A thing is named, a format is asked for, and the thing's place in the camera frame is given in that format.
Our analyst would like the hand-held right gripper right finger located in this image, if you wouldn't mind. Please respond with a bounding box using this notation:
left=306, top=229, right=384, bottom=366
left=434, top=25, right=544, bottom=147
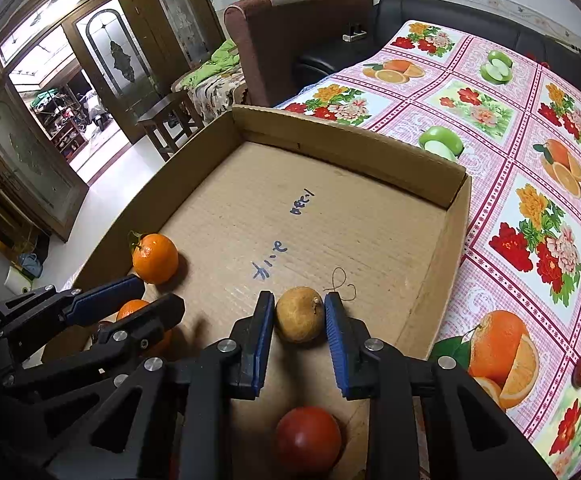
left=323, top=291, right=556, bottom=480

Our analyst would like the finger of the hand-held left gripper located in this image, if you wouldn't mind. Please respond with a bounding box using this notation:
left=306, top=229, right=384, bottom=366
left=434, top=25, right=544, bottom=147
left=0, top=274, right=146, bottom=348
left=0, top=292, right=186, bottom=401

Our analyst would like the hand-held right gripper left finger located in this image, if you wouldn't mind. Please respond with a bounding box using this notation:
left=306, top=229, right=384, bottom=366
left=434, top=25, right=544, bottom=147
left=45, top=290, right=276, bottom=480

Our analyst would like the orange mandarin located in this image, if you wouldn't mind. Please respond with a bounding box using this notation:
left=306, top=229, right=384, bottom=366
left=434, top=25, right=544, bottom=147
left=129, top=231, right=180, bottom=285
left=116, top=299, right=174, bottom=358

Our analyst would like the tan round fruit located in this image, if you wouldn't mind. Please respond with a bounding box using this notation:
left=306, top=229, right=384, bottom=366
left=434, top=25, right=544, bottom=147
left=275, top=286, right=329, bottom=345

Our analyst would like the red tomato with green stem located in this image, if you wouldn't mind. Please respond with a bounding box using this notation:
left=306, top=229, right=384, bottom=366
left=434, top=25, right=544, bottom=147
left=274, top=406, right=344, bottom=477

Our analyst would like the shallow cardboard box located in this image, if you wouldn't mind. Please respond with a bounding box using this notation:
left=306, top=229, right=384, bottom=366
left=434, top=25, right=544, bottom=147
left=40, top=105, right=472, bottom=480

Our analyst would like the dark thread loop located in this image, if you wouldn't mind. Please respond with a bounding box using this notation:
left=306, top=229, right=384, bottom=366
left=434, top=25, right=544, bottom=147
left=323, top=266, right=357, bottom=302

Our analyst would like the blue bag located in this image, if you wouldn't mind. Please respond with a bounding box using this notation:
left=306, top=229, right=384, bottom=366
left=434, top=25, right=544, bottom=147
left=18, top=252, right=44, bottom=281

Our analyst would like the white paper roll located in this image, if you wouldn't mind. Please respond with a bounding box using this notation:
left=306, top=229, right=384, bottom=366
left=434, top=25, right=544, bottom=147
left=4, top=265, right=34, bottom=296

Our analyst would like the wooden glass door leaf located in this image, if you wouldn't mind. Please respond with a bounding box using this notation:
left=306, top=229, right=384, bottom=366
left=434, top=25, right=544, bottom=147
left=0, top=85, right=88, bottom=243
left=130, top=0, right=226, bottom=91
left=63, top=0, right=171, bottom=143

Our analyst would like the parked scooter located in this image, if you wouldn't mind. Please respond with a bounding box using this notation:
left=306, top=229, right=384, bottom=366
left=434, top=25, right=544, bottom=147
left=83, top=90, right=114, bottom=128

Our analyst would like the dark wooden stool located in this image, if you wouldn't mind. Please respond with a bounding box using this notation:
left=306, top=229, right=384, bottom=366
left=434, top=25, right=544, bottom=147
left=136, top=91, right=205, bottom=162

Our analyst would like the cluttered storage rack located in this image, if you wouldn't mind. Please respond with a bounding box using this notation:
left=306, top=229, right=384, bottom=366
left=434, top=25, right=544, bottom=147
left=30, top=87, right=88, bottom=151

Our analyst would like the floral bed cover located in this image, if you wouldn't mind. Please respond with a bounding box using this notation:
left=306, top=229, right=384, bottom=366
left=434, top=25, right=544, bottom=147
left=185, top=67, right=251, bottom=123

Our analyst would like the green blanket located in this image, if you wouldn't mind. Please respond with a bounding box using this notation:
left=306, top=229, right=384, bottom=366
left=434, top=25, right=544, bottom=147
left=171, top=39, right=244, bottom=92

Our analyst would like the pink fruit print tablecloth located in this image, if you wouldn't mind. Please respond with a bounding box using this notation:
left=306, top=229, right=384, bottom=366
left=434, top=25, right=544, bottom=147
left=275, top=20, right=581, bottom=480

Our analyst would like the brown armchair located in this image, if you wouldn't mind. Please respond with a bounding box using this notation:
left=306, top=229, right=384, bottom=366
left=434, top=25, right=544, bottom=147
left=223, top=0, right=375, bottom=108

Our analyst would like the black leather sofa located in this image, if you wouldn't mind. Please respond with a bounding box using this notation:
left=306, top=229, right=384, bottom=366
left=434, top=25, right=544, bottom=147
left=293, top=0, right=581, bottom=93

